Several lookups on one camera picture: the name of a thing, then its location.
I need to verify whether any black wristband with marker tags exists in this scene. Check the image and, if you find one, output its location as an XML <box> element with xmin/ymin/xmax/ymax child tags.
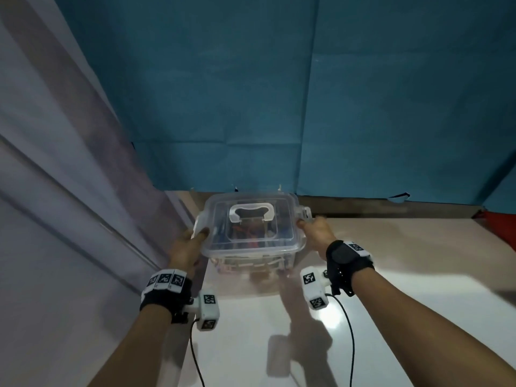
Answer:
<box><xmin>140</xmin><ymin>269</ymin><xmax>194</xmax><ymax>324</ymax></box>
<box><xmin>325</xmin><ymin>239</ymin><xmax>376</xmax><ymax>297</ymax></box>

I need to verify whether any black camera cable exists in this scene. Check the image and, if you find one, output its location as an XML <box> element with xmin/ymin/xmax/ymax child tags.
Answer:
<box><xmin>189</xmin><ymin>318</ymin><xmax>206</xmax><ymax>387</ymax></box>
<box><xmin>324</xmin><ymin>293</ymin><xmax>356</xmax><ymax>387</ymax></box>

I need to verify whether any blue backdrop cloth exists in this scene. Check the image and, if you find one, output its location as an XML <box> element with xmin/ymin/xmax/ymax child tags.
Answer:
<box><xmin>52</xmin><ymin>0</ymin><xmax>516</xmax><ymax>214</ymax></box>

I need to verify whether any clear plastic lid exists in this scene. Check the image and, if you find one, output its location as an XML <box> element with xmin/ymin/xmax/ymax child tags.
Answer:
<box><xmin>200</xmin><ymin>192</ymin><xmax>307</xmax><ymax>256</ymax></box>

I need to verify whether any person's left forearm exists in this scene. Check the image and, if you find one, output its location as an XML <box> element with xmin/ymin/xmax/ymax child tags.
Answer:
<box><xmin>87</xmin><ymin>306</ymin><xmax>174</xmax><ymax>387</ymax></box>

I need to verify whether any clear plastic storage box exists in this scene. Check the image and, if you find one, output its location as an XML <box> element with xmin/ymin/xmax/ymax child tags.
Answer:
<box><xmin>191</xmin><ymin>205</ymin><xmax>313</xmax><ymax>283</ymax></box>

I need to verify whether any person's right hand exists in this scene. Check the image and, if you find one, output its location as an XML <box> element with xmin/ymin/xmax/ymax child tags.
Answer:
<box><xmin>297</xmin><ymin>215</ymin><xmax>338</xmax><ymax>262</ymax></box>

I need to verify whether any person's right forearm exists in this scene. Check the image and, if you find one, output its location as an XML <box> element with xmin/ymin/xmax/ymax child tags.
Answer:
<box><xmin>349</xmin><ymin>268</ymin><xmax>516</xmax><ymax>387</ymax></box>

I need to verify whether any red object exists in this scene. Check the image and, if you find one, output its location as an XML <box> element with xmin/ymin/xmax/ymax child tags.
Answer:
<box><xmin>474</xmin><ymin>210</ymin><xmax>516</xmax><ymax>253</ymax></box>

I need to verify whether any person's left hand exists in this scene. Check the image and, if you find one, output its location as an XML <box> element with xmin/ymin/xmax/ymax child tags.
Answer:
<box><xmin>167</xmin><ymin>227</ymin><xmax>210</xmax><ymax>278</ymax></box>

